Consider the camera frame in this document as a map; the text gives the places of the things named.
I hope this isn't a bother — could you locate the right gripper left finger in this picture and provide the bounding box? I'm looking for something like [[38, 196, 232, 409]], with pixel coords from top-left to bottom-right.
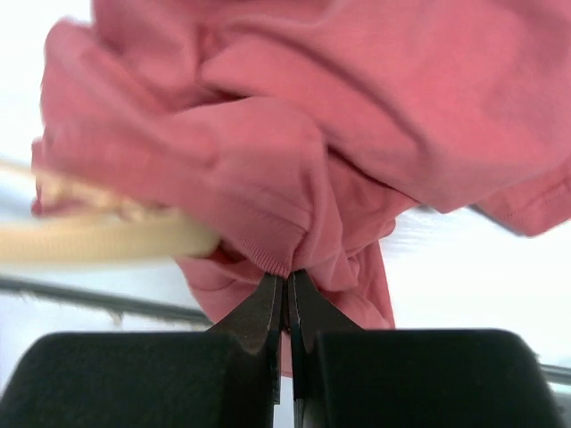
[[1, 275, 283, 427]]

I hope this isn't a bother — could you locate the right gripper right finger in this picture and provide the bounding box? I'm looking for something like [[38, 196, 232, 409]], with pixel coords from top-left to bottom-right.
[[287, 271, 570, 428]]

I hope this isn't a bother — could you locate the peach plastic hanger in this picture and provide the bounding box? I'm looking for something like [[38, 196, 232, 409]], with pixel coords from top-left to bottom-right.
[[1, 160, 219, 264]]

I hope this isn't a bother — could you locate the red t shirt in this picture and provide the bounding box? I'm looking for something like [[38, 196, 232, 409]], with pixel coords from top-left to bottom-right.
[[29, 0, 571, 380]]

